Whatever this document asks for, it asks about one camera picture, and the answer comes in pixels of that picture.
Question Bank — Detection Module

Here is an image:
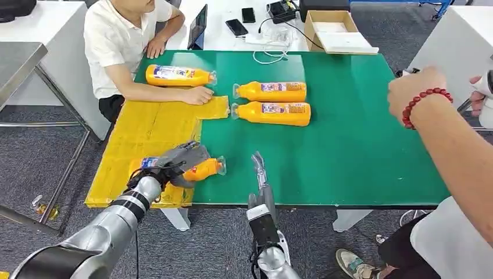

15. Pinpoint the seated person's right hand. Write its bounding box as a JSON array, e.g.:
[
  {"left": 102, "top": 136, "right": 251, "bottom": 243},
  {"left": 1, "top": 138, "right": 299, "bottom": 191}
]
[{"left": 181, "top": 86, "right": 215, "bottom": 106}]

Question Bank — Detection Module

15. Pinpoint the person with bracelet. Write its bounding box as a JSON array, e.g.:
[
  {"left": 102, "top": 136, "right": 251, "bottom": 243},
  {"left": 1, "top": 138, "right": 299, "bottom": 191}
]
[{"left": 335, "top": 65, "right": 493, "bottom": 279}]

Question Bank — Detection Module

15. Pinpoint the dark tablet on stand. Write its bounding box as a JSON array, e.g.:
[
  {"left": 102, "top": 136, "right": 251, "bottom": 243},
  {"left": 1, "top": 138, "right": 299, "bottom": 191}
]
[{"left": 187, "top": 3, "right": 208, "bottom": 51}]

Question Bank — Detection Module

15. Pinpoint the orange drink bottle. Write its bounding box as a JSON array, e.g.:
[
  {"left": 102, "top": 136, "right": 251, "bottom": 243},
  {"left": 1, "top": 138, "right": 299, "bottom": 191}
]
[
  {"left": 233, "top": 81, "right": 308, "bottom": 103},
  {"left": 145, "top": 64, "right": 217, "bottom": 88},
  {"left": 230, "top": 101, "right": 312, "bottom": 127},
  {"left": 128, "top": 155, "right": 227, "bottom": 183}
]

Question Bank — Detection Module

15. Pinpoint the black cable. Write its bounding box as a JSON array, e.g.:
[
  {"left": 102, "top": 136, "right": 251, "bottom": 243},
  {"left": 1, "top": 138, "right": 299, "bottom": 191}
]
[{"left": 258, "top": 17, "right": 325, "bottom": 51}]

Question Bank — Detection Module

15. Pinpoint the open cardboard box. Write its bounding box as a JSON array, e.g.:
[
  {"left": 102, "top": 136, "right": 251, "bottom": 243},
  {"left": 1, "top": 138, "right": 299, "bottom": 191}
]
[{"left": 303, "top": 10, "right": 380, "bottom": 55}]

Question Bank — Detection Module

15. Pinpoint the braceleted person's left forearm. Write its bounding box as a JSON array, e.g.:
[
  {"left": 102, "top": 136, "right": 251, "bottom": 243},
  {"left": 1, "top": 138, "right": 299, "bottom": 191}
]
[{"left": 410, "top": 90, "right": 493, "bottom": 247}]

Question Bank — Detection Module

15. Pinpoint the white table leg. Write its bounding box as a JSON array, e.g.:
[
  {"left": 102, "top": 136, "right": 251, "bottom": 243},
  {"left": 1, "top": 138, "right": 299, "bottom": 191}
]
[
  {"left": 159, "top": 208, "right": 191, "bottom": 232},
  {"left": 333, "top": 209, "right": 374, "bottom": 233}
]

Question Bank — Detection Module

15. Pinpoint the braceleted person's right hand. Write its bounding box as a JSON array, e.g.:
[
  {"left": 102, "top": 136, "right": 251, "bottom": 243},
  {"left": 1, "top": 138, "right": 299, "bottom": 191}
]
[{"left": 469, "top": 75, "right": 487, "bottom": 117}]

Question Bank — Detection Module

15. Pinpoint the clear plastic bottle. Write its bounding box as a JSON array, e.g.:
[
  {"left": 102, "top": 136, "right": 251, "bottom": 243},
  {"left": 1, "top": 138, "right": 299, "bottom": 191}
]
[{"left": 30, "top": 194, "right": 60, "bottom": 221}]

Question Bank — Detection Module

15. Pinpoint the steel bench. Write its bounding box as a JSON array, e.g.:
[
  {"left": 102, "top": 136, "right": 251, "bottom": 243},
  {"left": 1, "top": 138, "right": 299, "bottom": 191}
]
[{"left": 0, "top": 41, "right": 92, "bottom": 237}]

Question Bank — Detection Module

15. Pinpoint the white foam sheet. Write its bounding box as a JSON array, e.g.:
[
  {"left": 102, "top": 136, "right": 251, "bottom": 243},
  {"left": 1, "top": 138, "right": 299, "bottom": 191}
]
[{"left": 313, "top": 22, "right": 377, "bottom": 52}]

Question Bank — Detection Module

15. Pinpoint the white desk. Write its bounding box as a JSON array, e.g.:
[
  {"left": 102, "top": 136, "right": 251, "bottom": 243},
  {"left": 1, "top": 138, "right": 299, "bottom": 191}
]
[{"left": 165, "top": 0, "right": 311, "bottom": 52}]

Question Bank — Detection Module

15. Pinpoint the white coiled cable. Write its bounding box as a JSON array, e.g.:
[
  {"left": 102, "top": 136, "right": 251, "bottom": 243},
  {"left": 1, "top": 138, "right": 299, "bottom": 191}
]
[{"left": 252, "top": 50, "right": 290, "bottom": 65}]

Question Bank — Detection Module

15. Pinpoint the seated person's left hand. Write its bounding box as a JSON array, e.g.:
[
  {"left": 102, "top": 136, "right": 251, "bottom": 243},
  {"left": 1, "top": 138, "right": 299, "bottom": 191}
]
[{"left": 146, "top": 36, "right": 167, "bottom": 60}]

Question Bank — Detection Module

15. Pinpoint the white floor cable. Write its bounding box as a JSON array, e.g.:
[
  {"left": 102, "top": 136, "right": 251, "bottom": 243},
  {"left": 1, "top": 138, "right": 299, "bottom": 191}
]
[{"left": 399, "top": 209, "right": 428, "bottom": 227}]

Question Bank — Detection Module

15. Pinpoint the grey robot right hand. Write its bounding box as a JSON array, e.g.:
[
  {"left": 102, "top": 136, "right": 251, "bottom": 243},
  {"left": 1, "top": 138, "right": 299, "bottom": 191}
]
[{"left": 247, "top": 151, "right": 277, "bottom": 228}]

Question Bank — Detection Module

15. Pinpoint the red bead bracelet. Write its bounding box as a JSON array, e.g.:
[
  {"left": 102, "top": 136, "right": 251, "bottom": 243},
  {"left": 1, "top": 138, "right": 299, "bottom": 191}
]
[{"left": 401, "top": 87, "right": 455, "bottom": 131}]

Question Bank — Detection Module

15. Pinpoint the white table with steel legs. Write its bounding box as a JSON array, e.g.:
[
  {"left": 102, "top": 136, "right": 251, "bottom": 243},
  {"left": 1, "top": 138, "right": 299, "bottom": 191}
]
[{"left": 407, "top": 5, "right": 493, "bottom": 130}]

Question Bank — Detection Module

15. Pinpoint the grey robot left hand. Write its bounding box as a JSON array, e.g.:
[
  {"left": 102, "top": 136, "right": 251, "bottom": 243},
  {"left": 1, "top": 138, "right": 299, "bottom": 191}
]
[{"left": 156, "top": 140, "right": 212, "bottom": 189}]

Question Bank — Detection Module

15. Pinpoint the green table mat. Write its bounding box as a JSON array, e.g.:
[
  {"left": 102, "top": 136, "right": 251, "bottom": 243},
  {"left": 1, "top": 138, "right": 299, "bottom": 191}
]
[{"left": 134, "top": 50, "right": 451, "bottom": 209}]

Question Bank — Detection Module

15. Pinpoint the black charger device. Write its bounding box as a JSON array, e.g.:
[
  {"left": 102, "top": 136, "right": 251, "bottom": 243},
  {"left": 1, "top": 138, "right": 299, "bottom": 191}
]
[{"left": 266, "top": 0, "right": 297, "bottom": 24}]

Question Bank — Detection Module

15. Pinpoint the braceleted person's left hand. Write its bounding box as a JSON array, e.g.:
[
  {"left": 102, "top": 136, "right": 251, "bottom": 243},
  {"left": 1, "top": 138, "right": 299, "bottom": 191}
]
[{"left": 387, "top": 65, "right": 449, "bottom": 124}]

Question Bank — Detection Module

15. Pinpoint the seated person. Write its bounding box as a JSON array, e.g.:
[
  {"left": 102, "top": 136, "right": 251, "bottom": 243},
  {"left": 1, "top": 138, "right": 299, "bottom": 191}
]
[{"left": 83, "top": 0, "right": 215, "bottom": 124}]

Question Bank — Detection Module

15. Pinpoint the white handheld device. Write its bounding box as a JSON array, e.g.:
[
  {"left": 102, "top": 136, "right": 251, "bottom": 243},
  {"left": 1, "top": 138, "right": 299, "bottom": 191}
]
[{"left": 471, "top": 69, "right": 493, "bottom": 130}]

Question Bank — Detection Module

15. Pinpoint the white power adapter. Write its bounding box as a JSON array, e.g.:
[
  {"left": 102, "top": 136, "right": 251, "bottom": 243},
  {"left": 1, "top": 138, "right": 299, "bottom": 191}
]
[{"left": 244, "top": 33, "right": 294, "bottom": 46}]

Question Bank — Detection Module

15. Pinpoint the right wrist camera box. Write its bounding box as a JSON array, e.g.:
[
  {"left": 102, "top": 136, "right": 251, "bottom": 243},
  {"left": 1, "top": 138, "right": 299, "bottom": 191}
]
[{"left": 246, "top": 204, "right": 281, "bottom": 247}]

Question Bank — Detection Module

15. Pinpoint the yellow sheet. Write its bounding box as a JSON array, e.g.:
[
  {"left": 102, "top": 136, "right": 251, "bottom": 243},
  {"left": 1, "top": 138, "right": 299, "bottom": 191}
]
[{"left": 84, "top": 87, "right": 231, "bottom": 209}]

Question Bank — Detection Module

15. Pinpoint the white side table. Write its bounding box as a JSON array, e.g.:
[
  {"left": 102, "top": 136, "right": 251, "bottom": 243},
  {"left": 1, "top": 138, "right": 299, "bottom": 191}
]
[{"left": 0, "top": 1, "right": 112, "bottom": 141}]

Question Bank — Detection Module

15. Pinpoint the black bag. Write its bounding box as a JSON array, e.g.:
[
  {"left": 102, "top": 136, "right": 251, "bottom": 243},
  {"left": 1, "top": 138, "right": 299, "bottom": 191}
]
[{"left": 0, "top": 0, "right": 37, "bottom": 23}]

